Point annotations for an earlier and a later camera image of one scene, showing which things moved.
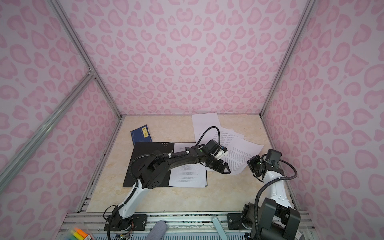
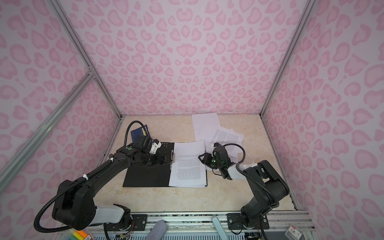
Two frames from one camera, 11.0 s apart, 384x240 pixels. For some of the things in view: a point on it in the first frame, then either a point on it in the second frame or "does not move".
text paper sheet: [226, 135] does not move
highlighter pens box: [76, 234] does not move
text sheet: [240, 151] to [187, 171]
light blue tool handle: [222, 234] does not move
